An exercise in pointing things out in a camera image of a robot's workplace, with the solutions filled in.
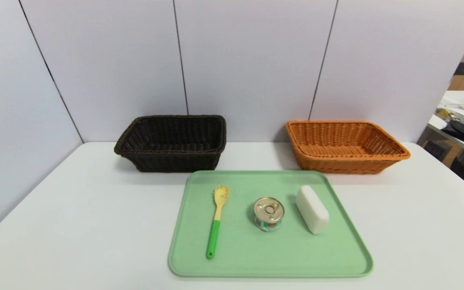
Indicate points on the small tin can pull tab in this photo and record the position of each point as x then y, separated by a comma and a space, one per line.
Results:
269, 209

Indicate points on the white soap bar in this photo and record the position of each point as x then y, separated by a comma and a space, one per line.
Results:
312, 209

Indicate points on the dark brown wicker basket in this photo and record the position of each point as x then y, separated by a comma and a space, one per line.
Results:
175, 161

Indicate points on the orange wicker basket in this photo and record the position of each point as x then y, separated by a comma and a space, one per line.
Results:
336, 165

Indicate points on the light green plastic tray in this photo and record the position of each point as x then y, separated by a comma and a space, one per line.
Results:
264, 253

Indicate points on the brown box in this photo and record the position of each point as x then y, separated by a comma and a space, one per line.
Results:
449, 155

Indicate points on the white background table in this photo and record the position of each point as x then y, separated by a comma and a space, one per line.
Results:
457, 96

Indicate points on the small black sign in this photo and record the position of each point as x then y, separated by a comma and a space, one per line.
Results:
462, 68

